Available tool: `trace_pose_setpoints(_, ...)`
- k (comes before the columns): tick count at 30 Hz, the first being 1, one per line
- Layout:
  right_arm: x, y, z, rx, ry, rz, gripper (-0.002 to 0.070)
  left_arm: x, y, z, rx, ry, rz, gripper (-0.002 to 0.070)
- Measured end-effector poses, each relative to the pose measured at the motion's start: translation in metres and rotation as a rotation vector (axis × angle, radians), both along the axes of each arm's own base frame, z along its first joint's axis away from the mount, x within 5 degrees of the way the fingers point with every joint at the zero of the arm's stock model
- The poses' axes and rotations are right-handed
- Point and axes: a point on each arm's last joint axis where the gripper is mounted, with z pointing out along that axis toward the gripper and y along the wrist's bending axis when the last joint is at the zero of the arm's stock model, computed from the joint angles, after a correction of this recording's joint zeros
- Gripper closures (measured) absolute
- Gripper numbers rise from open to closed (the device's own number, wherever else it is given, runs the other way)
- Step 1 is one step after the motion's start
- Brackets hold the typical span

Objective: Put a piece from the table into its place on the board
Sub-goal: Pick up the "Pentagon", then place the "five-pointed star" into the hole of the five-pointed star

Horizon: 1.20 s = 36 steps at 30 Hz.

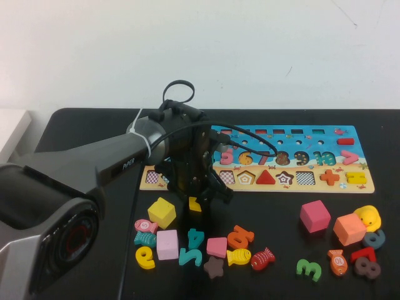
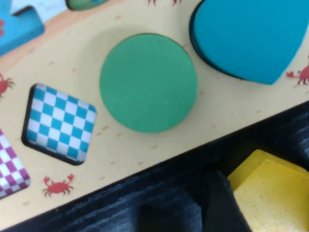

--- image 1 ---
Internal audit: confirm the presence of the teal striped fish piece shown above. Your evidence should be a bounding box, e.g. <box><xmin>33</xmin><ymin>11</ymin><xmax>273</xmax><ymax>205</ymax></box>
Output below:
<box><xmin>133</xmin><ymin>231</ymin><xmax>158</xmax><ymax>248</ymax></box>

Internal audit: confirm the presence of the red number seven piece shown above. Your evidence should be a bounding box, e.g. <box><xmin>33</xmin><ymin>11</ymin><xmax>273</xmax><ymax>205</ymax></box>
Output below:
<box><xmin>349</xmin><ymin>246</ymin><xmax>377</xmax><ymax>264</ymax></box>

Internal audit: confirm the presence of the orange number ten piece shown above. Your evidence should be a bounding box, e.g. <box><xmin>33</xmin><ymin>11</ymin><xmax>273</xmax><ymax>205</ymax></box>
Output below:
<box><xmin>227</xmin><ymin>224</ymin><xmax>255</xmax><ymax>251</ymax></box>

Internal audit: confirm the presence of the green number three piece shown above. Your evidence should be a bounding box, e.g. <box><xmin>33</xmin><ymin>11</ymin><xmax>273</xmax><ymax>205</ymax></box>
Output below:
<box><xmin>296</xmin><ymin>258</ymin><xmax>323</xmax><ymax>283</ymax></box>

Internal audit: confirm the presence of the brown star piece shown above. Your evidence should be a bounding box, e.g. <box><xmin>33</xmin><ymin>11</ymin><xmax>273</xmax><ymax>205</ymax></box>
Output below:
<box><xmin>203</xmin><ymin>256</ymin><xmax>224</xmax><ymax>280</ymax></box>

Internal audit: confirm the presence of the yellow equals sign piece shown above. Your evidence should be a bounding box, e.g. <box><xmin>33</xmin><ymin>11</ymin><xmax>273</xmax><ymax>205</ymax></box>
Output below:
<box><xmin>346</xmin><ymin>172</ymin><xmax>367</xmax><ymax>185</ymax></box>

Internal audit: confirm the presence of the lilac wooden cube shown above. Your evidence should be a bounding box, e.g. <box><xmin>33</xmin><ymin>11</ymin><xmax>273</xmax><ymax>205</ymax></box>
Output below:
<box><xmin>156</xmin><ymin>229</ymin><xmax>180</xmax><ymax>261</ymax></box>

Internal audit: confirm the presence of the teal number four piece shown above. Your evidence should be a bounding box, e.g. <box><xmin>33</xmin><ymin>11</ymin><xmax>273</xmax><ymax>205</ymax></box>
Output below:
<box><xmin>187</xmin><ymin>228</ymin><xmax>205</xmax><ymax>251</ymax></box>

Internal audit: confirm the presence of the magenta wooden cube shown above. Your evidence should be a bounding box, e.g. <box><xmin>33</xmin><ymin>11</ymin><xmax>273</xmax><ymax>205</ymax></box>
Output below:
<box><xmin>299</xmin><ymin>199</ymin><xmax>331</xmax><ymax>234</ymax></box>

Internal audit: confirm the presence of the yellow fish piece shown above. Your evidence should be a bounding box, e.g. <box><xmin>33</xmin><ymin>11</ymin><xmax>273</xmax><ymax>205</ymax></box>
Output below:
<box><xmin>226</xmin><ymin>248</ymin><xmax>252</xmax><ymax>267</ymax></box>

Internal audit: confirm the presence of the pink number five piece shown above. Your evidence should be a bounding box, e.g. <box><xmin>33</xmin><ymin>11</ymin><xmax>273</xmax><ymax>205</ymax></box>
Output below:
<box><xmin>219</xmin><ymin>148</ymin><xmax>234</xmax><ymax>166</ymax></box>

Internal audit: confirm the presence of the yellow pentagon piece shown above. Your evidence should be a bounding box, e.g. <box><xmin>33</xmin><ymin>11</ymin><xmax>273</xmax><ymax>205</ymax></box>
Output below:
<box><xmin>188</xmin><ymin>196</ymin><xmax>203</xmax><ymax>213</ymax></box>

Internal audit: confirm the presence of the white cabinet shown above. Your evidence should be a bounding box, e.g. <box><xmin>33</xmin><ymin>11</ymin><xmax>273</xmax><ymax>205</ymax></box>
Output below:
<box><xmin>0</xmin><ymin>109</ymin><xmax>34</xmax><ymax>166</ymax></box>

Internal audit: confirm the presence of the pink fish number five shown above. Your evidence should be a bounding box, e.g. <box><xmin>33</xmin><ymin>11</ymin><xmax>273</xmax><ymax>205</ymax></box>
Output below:
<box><xmin>134</xmin><ymin>219</ymin><xmax>159</xmax><ymax>234</ymax></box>

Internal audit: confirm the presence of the yellow rubber duck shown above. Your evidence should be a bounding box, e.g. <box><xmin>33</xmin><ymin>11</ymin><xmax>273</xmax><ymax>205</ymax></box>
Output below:
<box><xmin>353</xmin><ymin>205</ymin><xmax>382</xmax><ymax>233</ymax></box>

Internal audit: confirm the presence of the yellow number six piece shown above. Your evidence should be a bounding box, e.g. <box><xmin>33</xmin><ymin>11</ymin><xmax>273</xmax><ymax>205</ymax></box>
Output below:
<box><xmin>135</xmin><ymin>246</ymin><xmax>156</xmax><ymax>270</ymax></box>

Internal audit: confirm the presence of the pink trapezoid piece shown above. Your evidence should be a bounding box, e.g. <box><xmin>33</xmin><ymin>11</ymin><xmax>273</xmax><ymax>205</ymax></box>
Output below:
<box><xmin>206</xmin><ymin>237</ymin><xmax>228</xmax><ymax>259</ymax></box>

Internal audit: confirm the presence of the orange fish number ten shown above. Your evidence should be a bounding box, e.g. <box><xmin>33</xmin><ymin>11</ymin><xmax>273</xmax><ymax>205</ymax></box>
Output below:
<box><xmin>327</xmin><ymin>249</ymin><xmax>348</xmax><ymax>277</ymax></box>

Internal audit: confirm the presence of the black cable loop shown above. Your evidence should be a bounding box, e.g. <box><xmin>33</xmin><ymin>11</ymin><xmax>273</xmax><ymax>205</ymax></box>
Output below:
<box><xmin>162</xmin><ymin>79</ymin><xmax>196</xmax><ymax>104</ymax></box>

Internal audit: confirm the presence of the red fish piece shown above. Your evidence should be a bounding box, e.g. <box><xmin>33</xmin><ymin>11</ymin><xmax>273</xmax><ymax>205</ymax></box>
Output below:
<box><xmin>250</xmin><ymin>247</ymin><xmax>276</xmax><ymax>271</ymax></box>

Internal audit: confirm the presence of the red triangle piece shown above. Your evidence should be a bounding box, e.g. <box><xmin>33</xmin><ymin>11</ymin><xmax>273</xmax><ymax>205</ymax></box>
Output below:
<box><xmin>256</xmin><ymin>170</ymin><xmax>276</xmax><ymax>185</ymax></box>

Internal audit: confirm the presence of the orange plus sign piece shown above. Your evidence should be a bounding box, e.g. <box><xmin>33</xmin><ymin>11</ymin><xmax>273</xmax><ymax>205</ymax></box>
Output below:
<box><xmin>319</xmin><ymin>169</ymin><xmax>341</xmax><ymax>186</ymax></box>

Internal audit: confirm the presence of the salmon wooden cube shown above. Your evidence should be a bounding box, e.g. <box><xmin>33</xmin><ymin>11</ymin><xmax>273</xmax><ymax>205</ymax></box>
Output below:
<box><xmin>332</xmin><ymin>214</ymin><xmax>367</xmax><ymax>247</ymax></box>

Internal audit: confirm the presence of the black camera cable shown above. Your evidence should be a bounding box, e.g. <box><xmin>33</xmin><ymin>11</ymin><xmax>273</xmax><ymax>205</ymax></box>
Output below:
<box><xmin>118</xmin><ymin>123</ymin><xmax>278</xmax><ymax>300</ymax></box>

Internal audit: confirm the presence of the teal number two piece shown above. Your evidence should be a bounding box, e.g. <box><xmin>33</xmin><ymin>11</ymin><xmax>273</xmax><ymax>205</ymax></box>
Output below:
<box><xmin>178</xmin><ymin>247</ymin><xmax>203</xmax><ymax>267</ymax></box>

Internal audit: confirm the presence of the pink greater-than sign piece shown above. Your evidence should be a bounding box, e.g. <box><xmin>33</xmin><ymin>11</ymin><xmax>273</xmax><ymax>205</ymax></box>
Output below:
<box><xmin>341</xmin><ymin>150</ymin><xmax>360</xmax><ymax>166</ymax></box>

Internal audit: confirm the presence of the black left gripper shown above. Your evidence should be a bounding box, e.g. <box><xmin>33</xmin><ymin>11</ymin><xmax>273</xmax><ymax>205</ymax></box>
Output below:
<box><xmin>156</xmin><ymin>121</ymin><xmax>234</xmax><ymax>225</ymax></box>

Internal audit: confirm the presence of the blue-grey number nine piece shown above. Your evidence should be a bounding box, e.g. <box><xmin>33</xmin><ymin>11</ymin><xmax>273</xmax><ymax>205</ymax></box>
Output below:
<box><xmin>362</xmin><ymin>229</ymin><xmax>386</xmax><ymax>250</ymax></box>

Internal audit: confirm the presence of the yellow wooden cube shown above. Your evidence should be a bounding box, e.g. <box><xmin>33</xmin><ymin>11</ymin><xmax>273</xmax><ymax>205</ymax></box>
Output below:
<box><xmin>147</xmin><ymin>197</ymin><xmax>177</xmax><ymax>230</ymax></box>

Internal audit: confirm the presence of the white zip tie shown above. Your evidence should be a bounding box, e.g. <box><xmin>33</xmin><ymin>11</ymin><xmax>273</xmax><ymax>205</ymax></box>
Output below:
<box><xmin>126</xmin><ymin>108</ymin><xmax>154</xmax><ymax>158</ymax></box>

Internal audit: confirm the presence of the brown number eight piece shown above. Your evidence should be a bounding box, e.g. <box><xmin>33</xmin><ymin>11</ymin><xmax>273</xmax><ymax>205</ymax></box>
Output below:
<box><xmin>354</xmin><ymin>256</ymin><xmax>382</xmax><ymax>279</ymax></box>

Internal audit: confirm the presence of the colourful wooden puzzle board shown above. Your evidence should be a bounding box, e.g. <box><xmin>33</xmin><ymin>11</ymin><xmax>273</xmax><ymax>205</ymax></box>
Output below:
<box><xmin>139</xmin><ymin>124</ymin><xmax>376</xmax><ymax>194</ymax></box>

